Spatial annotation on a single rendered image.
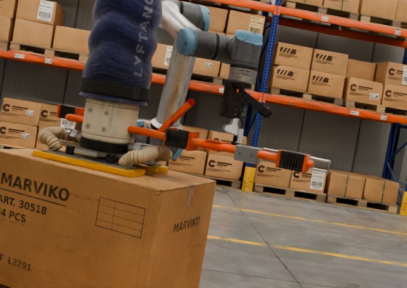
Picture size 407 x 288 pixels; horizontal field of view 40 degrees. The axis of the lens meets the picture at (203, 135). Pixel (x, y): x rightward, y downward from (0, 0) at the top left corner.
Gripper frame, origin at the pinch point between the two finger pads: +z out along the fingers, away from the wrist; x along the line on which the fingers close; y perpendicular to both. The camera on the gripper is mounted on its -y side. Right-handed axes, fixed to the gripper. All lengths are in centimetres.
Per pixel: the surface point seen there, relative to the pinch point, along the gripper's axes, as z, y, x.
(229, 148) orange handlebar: 0.3, 4.0, 17.5
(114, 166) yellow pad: 10.9, 36.3, 15.9
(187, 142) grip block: 0.6, 16.4, 13.9
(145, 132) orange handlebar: 0.1, 29.4, 7.9
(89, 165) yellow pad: 11.9, 43.9, 14.7
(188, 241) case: 30.9, 11.2, 10.0
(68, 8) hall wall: -147, 250, -831
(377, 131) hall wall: -22, -352, -863
